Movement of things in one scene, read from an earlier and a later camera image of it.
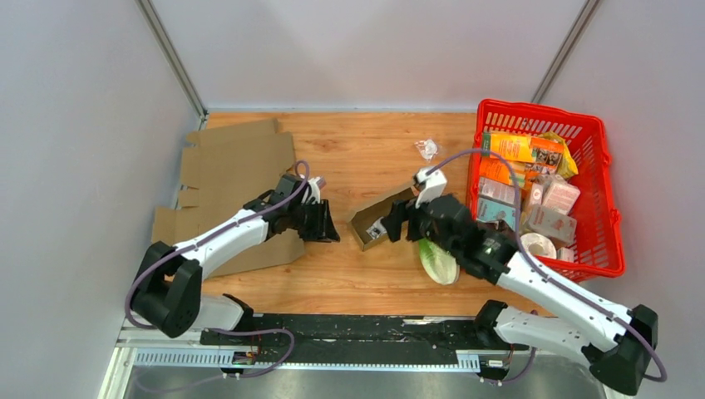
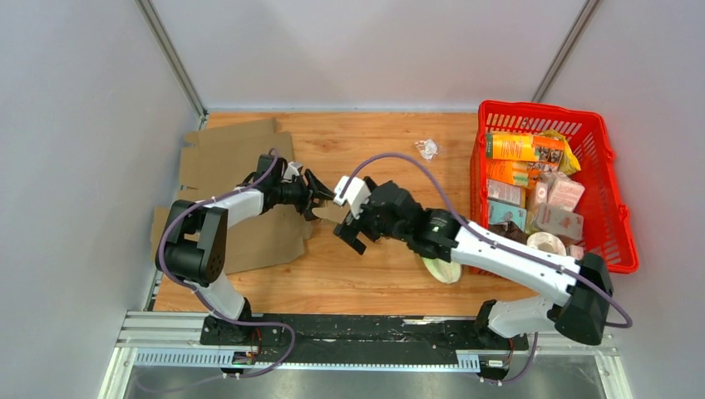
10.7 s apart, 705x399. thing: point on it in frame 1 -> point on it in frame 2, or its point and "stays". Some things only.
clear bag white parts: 428,148 stays
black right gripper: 401,210 -> 352,227
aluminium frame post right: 566,51 stays
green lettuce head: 439,265 stays
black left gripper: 323,229 -> 316,189
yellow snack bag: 566,166 stays
